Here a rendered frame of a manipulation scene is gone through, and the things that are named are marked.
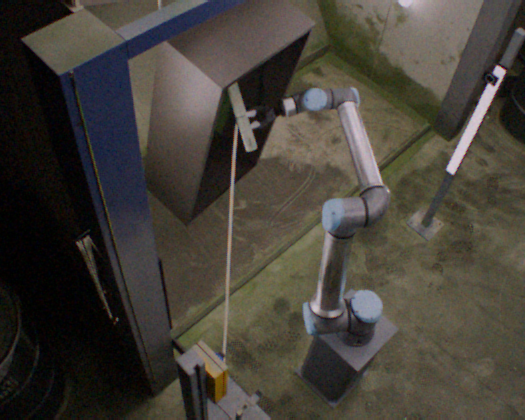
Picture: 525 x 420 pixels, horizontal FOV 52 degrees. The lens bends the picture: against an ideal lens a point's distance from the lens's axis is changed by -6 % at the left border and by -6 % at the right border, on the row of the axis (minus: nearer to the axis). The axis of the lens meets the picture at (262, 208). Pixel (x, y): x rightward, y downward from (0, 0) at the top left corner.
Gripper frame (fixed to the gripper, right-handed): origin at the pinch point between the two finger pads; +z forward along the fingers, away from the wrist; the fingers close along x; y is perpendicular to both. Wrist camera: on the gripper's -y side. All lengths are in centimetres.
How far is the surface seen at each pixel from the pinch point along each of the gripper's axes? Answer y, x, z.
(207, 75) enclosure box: -26.0, 24.3, 9.1
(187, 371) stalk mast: -109, -45, 46
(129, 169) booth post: -85, 7, 43
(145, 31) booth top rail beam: -109, 39, 26
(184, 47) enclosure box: -17.8, 37.6, 13.4
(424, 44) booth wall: 139, -2, -161
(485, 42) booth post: 94, -9, -183
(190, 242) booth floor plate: 102, -71, 42
